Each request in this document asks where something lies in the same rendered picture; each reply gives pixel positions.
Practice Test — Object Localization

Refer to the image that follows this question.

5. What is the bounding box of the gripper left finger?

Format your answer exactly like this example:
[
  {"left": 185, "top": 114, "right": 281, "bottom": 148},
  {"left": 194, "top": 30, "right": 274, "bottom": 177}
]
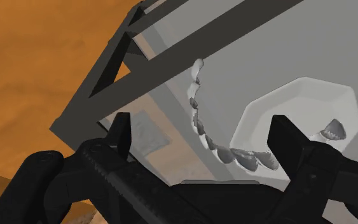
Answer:
[{"left": 0, "top": 111, "right": 206, "bottom": 224}]

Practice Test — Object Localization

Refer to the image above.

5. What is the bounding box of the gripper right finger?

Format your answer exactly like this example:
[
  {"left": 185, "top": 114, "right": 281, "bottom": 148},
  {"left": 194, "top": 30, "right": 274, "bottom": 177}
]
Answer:
[{"left": 259, "top": 115, "right": 358, "bottom": 224}]

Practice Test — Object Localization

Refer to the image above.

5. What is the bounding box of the white octagonal bowl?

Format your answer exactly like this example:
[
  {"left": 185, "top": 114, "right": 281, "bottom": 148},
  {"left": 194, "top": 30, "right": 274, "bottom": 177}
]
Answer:
[{"left": 230, "top": 76, "right": 358, "bottom": 183}]

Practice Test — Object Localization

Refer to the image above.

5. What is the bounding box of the grey and white scaly strand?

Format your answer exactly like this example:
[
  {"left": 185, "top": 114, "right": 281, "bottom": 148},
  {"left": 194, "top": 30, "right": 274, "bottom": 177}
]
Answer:
[{"left": 186, "top": 58, "right": 347, "bottom": 172}]

